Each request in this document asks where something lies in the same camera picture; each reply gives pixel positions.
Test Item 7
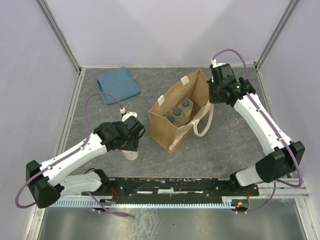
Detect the blue toothed cable strip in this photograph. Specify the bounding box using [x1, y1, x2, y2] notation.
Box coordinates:
[52, 193, 246, 209]

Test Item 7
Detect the aluminium frame rail left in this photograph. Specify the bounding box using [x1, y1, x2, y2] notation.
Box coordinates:
[35, 0, 81, 72]

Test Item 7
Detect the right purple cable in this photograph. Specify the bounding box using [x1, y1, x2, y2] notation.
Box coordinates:
[211, 48, 304, 215]

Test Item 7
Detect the purple cable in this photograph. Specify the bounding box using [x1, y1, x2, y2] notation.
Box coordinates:
[14, 91, 131, 217]
[211, 48, 304, 215]

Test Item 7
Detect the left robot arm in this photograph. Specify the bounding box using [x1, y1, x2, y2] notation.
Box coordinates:
[26, 114, 145, 209]

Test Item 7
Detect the aluminium frame post right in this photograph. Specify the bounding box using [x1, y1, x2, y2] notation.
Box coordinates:
[254, 0, 301, 73]

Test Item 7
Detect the clear bottle dark cap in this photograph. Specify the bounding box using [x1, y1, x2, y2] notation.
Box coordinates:
[170, 107, 185, 128]
[180, 98, 194, 122]
[165, 113, 178, 127]

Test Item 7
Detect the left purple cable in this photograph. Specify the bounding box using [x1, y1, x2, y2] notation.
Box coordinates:
[14, 91, 131, 217]

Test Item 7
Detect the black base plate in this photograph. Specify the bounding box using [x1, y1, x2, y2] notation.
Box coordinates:
[91, 169, 259, 203]

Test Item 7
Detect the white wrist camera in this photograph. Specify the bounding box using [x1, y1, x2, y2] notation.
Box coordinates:
[209, 58, 225, 69]
[120, 107, 138, 122]

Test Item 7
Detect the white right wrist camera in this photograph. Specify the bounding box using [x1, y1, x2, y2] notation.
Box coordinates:
[209, 58, 225, 69]

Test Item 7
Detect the folded blue cloth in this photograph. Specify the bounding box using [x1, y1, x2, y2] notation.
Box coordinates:
[96, 67, 141, 101]

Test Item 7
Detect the brown canvas bag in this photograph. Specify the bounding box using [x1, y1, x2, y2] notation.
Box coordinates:
[148, 69, 214, 153]

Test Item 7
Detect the beige cylindrical bottle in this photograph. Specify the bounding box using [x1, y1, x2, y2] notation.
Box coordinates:
[122, 150, 139, 161]

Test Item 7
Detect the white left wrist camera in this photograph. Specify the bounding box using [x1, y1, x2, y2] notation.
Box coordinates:
[120, 107, 138, 122]

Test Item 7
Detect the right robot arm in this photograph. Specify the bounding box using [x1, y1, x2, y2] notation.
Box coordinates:
[207, 59, 305, 196]

